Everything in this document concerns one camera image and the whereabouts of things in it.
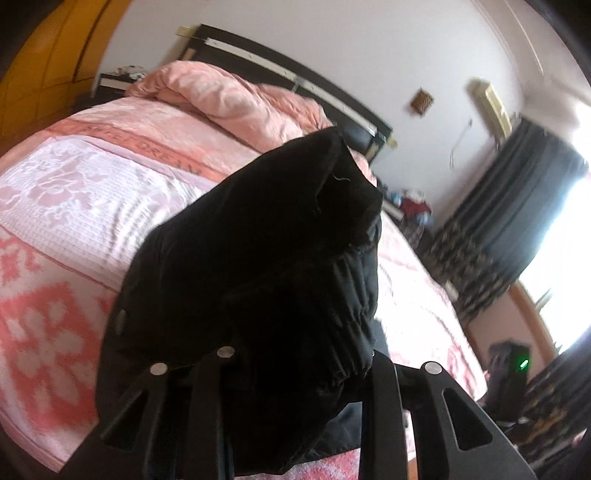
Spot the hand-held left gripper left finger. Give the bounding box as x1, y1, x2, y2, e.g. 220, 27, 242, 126
60, 345, 245, 480

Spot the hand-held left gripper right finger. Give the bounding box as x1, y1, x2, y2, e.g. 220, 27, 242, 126
365, 348, 539, 480

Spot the black quilted jacket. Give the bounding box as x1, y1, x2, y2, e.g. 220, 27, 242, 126
95, 127, 384, 480

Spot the dark patterned curtain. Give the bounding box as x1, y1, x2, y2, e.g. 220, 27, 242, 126
425, 115, 591, 324

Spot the dark nightstand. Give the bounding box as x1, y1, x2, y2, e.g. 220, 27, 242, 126
92, 67, 148, 99
374, 185, 437, 252

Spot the red cloth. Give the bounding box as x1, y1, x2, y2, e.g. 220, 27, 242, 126
401, 191, 432, 220

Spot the bed with pink floral cover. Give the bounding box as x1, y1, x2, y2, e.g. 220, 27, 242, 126
0, 99, 490, 480

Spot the beige air conditioner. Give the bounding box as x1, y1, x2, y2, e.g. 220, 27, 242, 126
467, 78, 519, 140

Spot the pink duvet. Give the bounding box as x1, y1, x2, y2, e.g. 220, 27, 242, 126
127, 60, 335, 153

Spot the dark wooden headboard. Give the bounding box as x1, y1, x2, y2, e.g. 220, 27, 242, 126
178, 24, 398, 162

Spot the yellow wooden wardrobe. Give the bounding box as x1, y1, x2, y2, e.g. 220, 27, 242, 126
0, 0, 134, 153

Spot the white wall cable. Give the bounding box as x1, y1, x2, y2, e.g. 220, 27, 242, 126
447, 117, 474, 172

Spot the small brown wall ornament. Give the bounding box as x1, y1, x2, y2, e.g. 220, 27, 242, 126
411, 88, 435, 113

